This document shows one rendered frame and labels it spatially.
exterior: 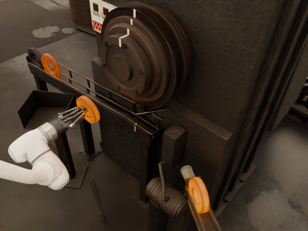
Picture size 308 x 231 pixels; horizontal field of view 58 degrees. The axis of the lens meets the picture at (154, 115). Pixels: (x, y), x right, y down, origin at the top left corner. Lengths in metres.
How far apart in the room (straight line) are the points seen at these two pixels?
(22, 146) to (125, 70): 0.55
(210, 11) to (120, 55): 0.40
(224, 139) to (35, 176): 0.81
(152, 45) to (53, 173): 0.67
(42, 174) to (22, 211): 0.97
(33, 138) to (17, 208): 0.96
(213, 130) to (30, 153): 0.82
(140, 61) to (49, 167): 0.58
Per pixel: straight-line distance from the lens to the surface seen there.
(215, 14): 1.13
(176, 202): 1.47
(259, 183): 2.33
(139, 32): 1.16
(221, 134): 1.32
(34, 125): 1.81
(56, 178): 1.29
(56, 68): 2.10
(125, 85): 1.29
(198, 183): 1.24
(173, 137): 1.36
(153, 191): 1.51
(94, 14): 1.64
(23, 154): 1.32
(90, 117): 1.46
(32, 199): 2.22
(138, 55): 1.13
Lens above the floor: 1.79
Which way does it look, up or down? 43 degrees down
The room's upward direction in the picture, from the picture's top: 3 degrees clockwise
